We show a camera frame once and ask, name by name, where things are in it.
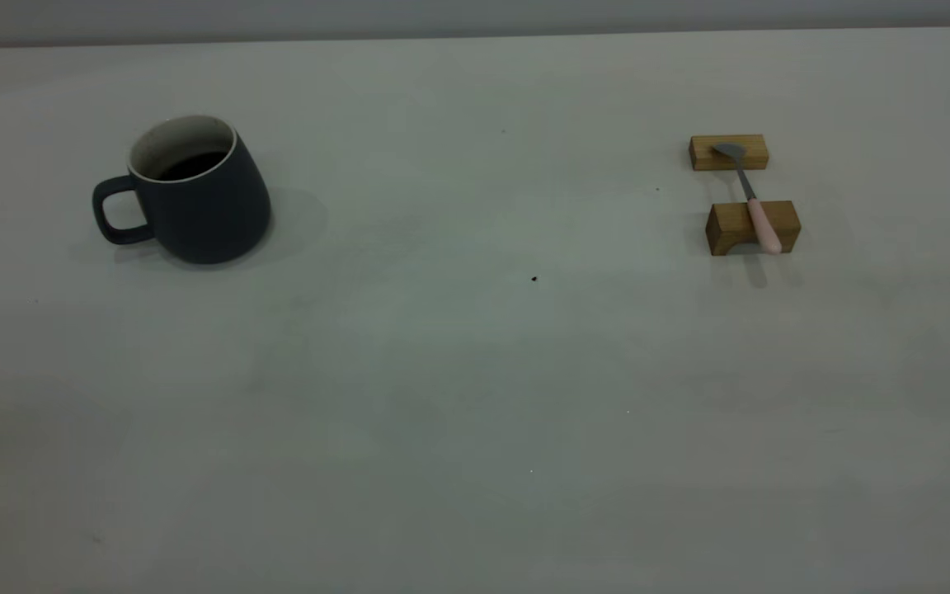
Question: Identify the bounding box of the pink handled metal spoon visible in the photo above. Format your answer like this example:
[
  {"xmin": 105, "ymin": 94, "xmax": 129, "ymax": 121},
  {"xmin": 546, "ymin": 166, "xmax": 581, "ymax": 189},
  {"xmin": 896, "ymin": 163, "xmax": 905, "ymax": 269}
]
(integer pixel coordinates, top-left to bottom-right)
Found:
[{"xmin": 711, "ymin": 142, "xmax": 783, "ymax": 255}]

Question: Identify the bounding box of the dark grey ceramic mug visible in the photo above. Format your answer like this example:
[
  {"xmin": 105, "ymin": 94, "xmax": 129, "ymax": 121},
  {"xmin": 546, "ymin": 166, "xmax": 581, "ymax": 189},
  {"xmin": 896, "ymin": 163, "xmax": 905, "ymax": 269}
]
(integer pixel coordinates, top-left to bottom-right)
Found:
[{"xmin": 92, "ymin": 114, "xmax": 272, "ymax": 266}]

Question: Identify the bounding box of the arched wooden block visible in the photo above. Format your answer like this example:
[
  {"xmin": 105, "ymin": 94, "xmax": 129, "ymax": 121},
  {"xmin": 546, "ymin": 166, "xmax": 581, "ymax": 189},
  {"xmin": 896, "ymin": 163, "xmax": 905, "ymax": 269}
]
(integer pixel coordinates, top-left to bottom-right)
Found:
[{"xmin": 705, "ymin": 200, "xmax": 802, "ymax": 257}]

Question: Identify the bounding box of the flat rectangular wooden block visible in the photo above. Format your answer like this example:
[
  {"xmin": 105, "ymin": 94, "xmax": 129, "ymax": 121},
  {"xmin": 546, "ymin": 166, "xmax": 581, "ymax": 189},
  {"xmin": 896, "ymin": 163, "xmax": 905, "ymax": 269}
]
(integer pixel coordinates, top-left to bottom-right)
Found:
[{"xmin": 689, "ymin": 134, "xmax": 770, "ymax": 172}]

